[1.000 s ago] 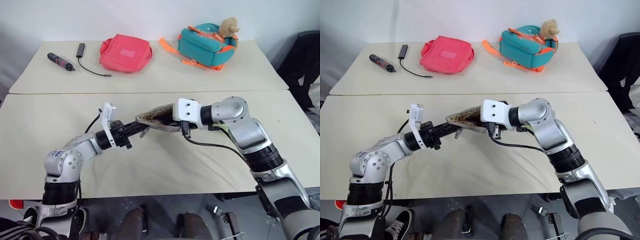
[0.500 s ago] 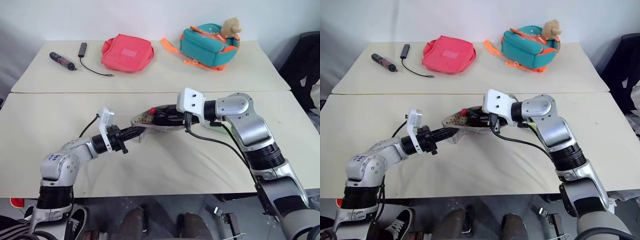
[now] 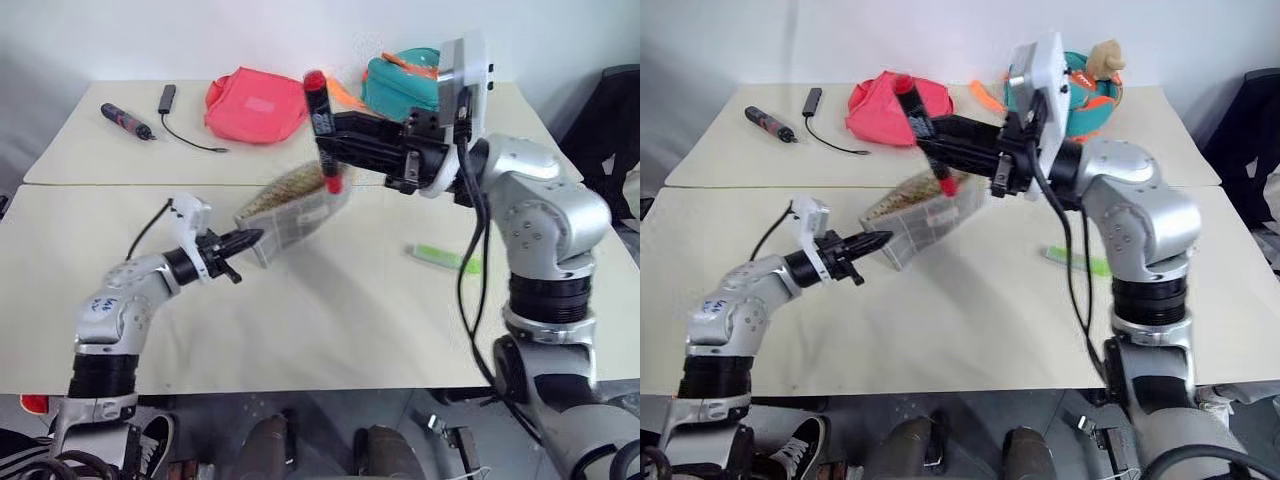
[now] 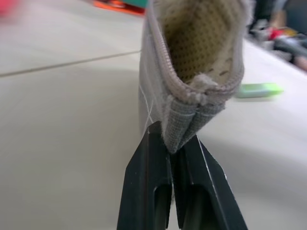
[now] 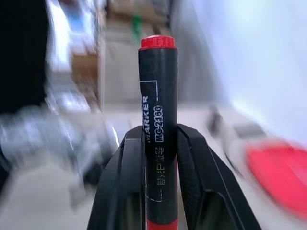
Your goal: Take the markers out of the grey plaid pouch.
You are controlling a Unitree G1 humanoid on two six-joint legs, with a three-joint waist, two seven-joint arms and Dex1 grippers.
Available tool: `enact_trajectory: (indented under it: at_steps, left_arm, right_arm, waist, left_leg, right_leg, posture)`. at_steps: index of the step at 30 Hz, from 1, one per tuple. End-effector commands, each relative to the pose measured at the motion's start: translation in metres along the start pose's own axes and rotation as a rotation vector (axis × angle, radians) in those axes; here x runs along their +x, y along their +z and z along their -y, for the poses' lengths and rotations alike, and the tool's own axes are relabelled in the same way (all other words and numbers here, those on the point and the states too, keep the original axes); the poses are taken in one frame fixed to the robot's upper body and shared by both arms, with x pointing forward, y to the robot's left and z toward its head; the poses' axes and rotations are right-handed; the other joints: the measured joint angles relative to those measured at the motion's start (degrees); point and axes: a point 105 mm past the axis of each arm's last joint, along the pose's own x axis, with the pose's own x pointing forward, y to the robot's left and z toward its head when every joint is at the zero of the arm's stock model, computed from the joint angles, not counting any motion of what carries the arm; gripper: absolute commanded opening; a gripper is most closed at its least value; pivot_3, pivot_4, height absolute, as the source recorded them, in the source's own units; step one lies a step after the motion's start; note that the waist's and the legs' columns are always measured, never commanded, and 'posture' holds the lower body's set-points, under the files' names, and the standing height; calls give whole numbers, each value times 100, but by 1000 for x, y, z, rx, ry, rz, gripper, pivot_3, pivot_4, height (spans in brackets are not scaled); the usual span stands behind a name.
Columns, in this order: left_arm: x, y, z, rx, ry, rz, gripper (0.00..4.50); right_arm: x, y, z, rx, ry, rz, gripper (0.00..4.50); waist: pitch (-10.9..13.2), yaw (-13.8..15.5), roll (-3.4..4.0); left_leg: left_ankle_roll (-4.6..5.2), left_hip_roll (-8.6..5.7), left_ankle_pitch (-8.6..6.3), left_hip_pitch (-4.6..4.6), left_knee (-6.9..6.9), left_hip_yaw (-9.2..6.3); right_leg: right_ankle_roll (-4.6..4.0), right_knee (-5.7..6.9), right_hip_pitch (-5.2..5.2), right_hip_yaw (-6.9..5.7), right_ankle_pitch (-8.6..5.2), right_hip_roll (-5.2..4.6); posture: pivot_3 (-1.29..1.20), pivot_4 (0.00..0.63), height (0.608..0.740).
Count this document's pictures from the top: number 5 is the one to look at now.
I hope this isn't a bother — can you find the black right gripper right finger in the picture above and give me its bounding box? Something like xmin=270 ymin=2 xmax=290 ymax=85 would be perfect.
xmin=176 ymin=124 xmax=250 ymax=230

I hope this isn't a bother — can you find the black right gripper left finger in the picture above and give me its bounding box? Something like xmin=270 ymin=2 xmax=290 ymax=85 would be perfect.
xmin=88 ymin=124 xmax=148 ymax=230

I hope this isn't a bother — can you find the black marker with red cap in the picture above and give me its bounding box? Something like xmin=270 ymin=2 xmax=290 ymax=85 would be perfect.
xmin=138 ymin=34 xmax=179 ymax=230

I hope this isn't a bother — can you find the red fabric pouch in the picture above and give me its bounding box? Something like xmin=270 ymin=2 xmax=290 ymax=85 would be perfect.
xmin=244 ymin=139 xmax=307 ymax=221

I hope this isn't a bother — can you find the brown cardboard box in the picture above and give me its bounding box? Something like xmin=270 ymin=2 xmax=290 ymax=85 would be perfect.
xmin=71 ymin=51 xmax=99 ymax=103

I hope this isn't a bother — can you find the grey USB adapter with cable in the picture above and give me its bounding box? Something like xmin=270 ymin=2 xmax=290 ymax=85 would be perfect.
xmin=208 ymin=106 xmax=267 ymax=179

